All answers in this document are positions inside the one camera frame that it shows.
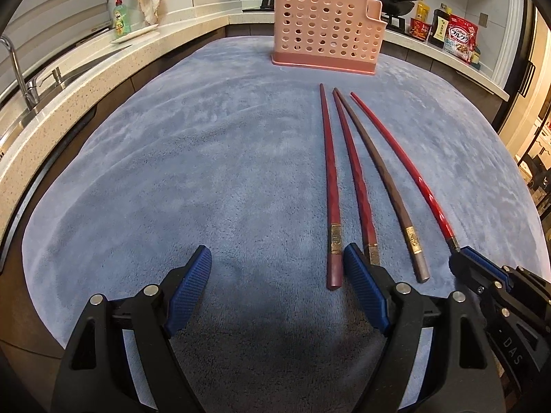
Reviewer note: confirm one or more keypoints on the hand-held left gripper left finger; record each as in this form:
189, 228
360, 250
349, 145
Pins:
189, 292

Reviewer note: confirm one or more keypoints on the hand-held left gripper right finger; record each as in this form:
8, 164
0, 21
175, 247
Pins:
366, 288

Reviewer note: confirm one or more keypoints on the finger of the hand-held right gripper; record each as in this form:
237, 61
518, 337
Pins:
527, 282
473, 275

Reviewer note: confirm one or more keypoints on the brown chopstick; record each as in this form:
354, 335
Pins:
389, 185

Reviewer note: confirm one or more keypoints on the dark red chopstick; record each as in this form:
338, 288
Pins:
329, 180
354, 163

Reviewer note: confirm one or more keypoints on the pink perforated utensil holder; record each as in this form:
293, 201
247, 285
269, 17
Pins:
323, 30

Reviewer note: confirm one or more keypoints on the blue-grey fleece blanket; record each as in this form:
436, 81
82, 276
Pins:
193, 159

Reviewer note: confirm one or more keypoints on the black framed glass door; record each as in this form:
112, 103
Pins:
538, 137

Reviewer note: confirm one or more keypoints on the dark kitchen cabinet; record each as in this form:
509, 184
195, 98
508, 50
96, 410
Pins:
452, 81

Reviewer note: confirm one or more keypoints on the small yellow and green jar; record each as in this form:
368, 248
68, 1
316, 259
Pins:
475, 58

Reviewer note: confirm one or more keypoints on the red and white cereal bag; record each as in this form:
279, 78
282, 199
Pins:
460, 36

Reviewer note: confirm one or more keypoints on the steel kitchen sink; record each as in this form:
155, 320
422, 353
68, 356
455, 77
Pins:
86, 66

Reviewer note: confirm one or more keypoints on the red food package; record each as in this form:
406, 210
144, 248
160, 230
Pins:
419, 30

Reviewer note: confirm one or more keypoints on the dark sauce bottle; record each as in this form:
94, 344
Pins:
440, 26

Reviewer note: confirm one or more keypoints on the small chrome tap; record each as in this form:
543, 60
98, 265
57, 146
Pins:
54, 76

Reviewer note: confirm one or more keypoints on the yellow seasoning packet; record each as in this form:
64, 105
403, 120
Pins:
422, 10

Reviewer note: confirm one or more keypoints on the chrome kitchen faucet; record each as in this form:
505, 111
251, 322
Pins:
17, 73

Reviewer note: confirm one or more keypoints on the green dish soap bottle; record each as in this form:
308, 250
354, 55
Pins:
122, 17

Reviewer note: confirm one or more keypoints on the black gas stove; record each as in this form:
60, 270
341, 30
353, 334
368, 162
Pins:
258, 8

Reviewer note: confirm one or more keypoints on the white window blind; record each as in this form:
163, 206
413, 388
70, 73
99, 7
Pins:
43, 8

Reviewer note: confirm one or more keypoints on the grey wall outlet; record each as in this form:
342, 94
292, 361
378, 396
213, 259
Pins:
484, 19

